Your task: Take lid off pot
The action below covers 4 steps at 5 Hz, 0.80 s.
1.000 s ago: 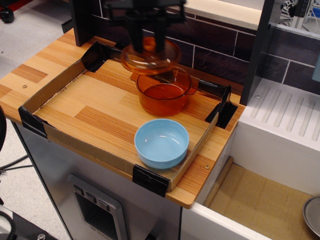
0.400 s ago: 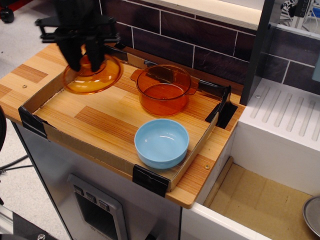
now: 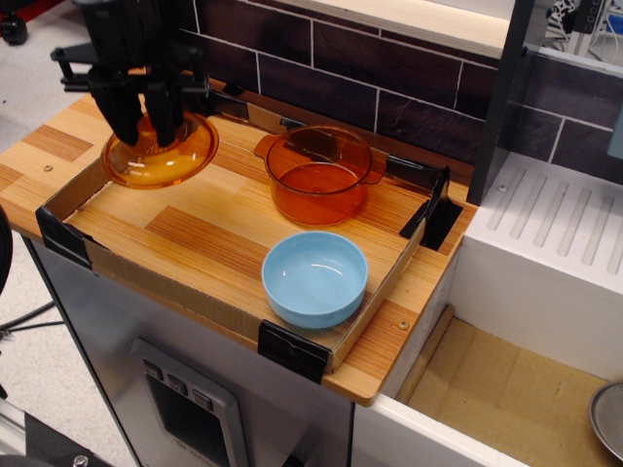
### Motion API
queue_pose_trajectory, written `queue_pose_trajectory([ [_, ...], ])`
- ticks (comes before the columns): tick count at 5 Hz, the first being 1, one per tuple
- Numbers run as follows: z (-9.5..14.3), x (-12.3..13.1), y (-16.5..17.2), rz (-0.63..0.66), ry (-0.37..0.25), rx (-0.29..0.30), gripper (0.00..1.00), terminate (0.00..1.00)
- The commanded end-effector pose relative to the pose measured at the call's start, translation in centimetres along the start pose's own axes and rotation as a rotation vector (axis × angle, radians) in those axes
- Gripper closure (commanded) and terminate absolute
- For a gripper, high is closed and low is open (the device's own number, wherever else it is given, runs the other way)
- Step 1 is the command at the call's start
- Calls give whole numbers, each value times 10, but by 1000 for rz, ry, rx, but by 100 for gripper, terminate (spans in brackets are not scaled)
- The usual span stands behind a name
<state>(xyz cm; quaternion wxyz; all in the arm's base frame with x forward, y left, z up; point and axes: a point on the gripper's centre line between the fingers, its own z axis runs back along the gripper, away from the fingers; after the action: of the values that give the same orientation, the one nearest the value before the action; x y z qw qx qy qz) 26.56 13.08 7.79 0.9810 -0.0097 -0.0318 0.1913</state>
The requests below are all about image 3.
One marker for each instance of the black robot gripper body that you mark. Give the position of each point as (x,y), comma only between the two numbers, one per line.
(128,35)

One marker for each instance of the light blue bowl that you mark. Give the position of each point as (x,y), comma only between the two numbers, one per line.
(315,280)

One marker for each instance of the white toy sink drainboard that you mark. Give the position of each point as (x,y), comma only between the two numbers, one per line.
(540,265)

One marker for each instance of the dark grey vertical post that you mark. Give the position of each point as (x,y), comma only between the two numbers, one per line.
(488,162)

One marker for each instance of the orange glass pot lid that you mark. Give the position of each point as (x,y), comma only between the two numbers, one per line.
(147,165)

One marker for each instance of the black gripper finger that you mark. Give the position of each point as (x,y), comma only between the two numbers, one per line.
(165,110)
(120,107)

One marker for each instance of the silver toy dishwasher front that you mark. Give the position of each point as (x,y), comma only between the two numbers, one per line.
(183,395)

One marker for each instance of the orange glass pot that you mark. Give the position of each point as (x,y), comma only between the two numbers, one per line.
(319,175)

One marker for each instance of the metal bowl edge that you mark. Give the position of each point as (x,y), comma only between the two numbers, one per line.
(605,414)

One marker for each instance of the cardboard fence with black tape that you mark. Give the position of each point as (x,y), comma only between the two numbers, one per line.
(198,248)

